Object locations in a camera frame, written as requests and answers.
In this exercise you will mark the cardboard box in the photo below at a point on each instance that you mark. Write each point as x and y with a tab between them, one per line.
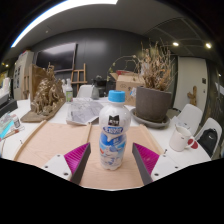
125	85

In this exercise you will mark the white ceramic mug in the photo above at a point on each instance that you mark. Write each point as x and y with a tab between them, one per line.
179	138

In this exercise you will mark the beige wooden-framed panel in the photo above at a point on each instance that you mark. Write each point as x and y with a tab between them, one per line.
50	140

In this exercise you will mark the white chair with backpack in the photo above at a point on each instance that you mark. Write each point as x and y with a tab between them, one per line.
213	124

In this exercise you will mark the teal packet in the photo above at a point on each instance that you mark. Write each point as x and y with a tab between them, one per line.
6	125

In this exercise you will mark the white blue-capped drink bottle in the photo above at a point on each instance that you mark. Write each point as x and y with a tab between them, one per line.
113	140

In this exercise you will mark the wooden easel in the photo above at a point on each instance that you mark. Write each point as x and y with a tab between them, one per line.
79	76

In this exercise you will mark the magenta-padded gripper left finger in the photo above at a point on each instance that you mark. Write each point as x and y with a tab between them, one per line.
77	156

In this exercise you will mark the dried plant in grey pot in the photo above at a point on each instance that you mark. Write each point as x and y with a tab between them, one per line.
153	103

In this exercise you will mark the green-labelled small bottle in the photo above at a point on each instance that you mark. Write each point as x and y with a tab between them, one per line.
69	93

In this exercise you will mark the black backpack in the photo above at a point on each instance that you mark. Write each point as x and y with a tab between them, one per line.
207	141

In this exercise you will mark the black wall screen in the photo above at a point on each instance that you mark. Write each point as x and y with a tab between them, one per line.
56	56

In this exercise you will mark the white chair with papers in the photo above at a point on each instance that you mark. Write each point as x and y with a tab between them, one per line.
190	115

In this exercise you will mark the plain white chair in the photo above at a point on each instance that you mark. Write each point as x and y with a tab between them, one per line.
85	91

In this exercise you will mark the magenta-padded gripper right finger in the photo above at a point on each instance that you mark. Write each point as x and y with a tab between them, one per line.
146	157

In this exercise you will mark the round ceiling light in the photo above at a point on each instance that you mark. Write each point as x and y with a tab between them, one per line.
208	45
175	44

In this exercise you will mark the brown wooden figure statue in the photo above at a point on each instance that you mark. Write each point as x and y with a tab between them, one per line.
192	96

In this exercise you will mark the printed paper sheets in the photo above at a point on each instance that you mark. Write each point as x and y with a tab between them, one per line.
83	111

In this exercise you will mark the grey plant saucer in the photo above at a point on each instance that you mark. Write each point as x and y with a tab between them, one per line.
150	124

